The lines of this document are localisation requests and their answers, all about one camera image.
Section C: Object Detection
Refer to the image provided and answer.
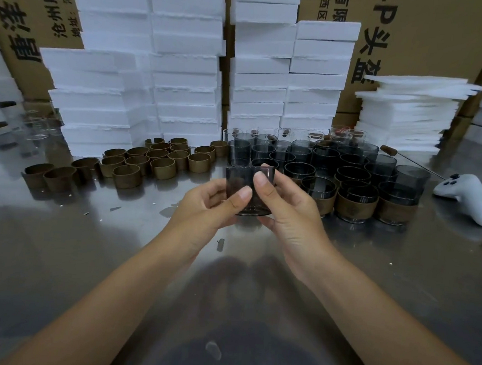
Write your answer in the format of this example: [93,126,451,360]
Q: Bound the person's right forearm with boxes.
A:
[302,255,482,365]

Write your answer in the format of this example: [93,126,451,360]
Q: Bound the person's left hand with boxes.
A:
[161,174,254,264]

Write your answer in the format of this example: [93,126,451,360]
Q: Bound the person's right hand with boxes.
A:
[245,163,341,288]

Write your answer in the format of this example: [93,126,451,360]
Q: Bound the white game controller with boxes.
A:
[430,172,482,228]

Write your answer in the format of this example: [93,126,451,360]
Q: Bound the stepped stack white foam blocks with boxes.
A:
[221,0,364,138]

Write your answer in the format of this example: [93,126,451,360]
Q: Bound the smoky transparent plastic cup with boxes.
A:
[251,157,280,170]
[283,161,317,188]
[334,165,373,186]
[374,181,423,227]
[298,175,338,219]
[222,162,277,219]
[334,180,380,225]

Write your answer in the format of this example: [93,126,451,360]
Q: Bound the group of brown sleeve rings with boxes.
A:
[21,126,230,204]

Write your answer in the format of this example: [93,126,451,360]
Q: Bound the person's left forearm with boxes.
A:
[0,221,193,365]

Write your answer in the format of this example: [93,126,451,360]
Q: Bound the cluster of transparent plastic cups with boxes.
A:
[219,119,434,198]

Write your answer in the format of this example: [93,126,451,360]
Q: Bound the stack of thin foam sheets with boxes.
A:
[350,71,482,157]

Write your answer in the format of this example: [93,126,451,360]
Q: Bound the bunch of clear plastic cups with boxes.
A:
[11,109,65,144]

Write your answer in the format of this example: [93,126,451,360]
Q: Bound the tall stack white foam blocks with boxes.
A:
[33,0,231,167]

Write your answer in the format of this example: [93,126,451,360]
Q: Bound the brown-handled metal rod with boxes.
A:
[379,145,448,180]

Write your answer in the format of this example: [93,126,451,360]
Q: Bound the large printed cardboard box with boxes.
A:
[290,0,482,123]

